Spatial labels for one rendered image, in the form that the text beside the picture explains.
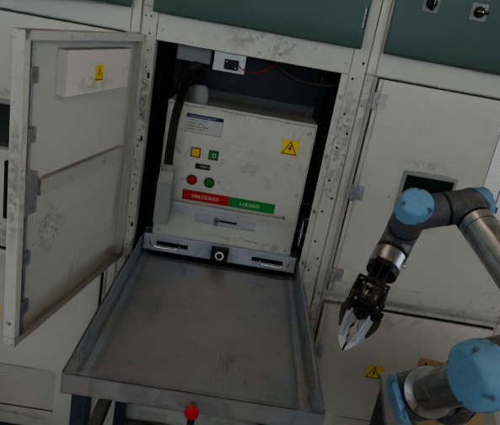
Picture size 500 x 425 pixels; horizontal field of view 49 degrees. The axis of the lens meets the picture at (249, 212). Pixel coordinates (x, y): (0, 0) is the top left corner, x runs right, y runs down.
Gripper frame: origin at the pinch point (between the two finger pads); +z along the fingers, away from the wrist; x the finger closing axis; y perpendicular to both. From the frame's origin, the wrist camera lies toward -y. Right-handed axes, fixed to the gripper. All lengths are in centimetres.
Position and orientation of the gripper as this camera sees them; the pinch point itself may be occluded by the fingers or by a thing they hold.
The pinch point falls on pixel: (344, 346)
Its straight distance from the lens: 121.7
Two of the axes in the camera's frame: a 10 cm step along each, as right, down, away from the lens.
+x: 8.6, 3.8, -3.4
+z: -5.1, 7.2, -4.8
